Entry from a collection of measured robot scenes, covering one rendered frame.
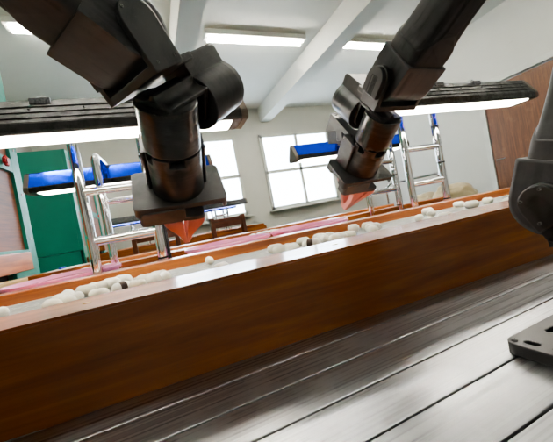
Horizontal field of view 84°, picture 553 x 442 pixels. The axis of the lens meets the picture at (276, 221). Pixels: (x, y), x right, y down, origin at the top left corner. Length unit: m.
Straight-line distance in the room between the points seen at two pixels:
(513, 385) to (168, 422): 0.27
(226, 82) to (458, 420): 0.35
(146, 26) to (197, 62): 0.07
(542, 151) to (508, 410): 0.21
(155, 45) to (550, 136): 0.34
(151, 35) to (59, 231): 3.15
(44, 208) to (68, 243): 0.37
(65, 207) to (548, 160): 3.33
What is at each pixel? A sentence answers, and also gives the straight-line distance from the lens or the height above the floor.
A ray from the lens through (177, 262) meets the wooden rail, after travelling 0.76.
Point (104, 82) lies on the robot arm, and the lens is 0.34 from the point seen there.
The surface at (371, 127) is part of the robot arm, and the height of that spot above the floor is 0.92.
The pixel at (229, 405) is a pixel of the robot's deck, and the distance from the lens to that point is 0.30.
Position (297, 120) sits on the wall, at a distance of 6.77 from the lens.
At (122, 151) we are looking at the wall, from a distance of 5.87.
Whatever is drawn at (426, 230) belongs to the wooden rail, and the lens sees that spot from 0.48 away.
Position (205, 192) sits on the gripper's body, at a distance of 0.37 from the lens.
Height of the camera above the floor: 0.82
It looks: 1 degrees down
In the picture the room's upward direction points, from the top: 11 degrees counter-clockwise
